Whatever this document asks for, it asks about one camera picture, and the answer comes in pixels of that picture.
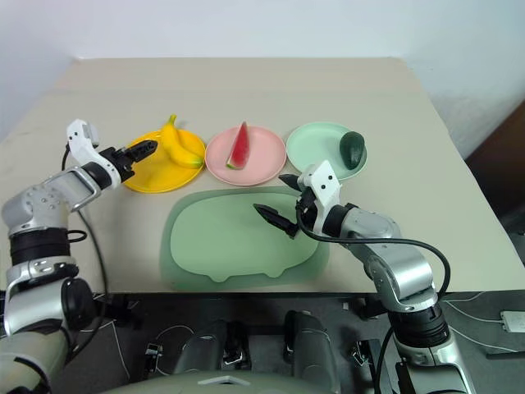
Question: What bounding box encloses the light green plate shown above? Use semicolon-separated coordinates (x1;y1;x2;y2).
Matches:
285;121;368;183

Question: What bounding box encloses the white box on floor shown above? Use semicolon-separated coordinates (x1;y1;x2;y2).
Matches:
499;309;525;334

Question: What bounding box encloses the yellow plate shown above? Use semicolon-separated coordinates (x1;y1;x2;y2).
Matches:
121;130;207;194

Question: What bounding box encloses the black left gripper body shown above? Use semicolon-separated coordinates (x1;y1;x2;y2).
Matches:
98;146;136;181

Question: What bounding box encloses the red watermelon slice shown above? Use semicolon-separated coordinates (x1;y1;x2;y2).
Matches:
225;121;251;170

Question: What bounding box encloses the grey-green robot torso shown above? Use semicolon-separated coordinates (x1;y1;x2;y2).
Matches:
98;363;341;394

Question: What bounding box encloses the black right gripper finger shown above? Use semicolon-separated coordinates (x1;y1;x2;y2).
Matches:
253;203;299;240
278;173;304;194

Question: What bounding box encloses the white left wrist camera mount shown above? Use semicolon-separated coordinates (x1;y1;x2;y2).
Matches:
66;119;121;181

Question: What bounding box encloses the dark rounded robot leg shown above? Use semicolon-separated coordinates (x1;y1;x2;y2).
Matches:
282;309;342;394
171;318;249;375

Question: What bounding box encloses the yellow banana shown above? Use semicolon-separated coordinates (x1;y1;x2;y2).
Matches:
159;113;205;170

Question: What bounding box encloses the pink plate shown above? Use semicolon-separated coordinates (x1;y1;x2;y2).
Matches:
204;125;287;185

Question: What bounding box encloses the dark green avocado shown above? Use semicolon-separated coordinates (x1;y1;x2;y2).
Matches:
339;131;368;170

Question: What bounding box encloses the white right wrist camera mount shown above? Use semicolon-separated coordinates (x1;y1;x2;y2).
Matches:
296;159;344;215

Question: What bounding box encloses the brown wooden furniture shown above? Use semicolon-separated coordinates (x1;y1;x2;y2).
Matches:
465;100;525;263

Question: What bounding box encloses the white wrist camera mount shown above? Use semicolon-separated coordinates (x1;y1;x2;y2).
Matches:
66;119;121;181
296;159;344;215

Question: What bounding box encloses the large green tray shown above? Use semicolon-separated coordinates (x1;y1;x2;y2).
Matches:
159;186;331;293

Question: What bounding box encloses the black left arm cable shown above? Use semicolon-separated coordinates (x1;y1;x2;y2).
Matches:
60;141;110;362

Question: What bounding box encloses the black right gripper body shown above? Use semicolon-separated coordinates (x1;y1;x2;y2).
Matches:
294;190;329;237

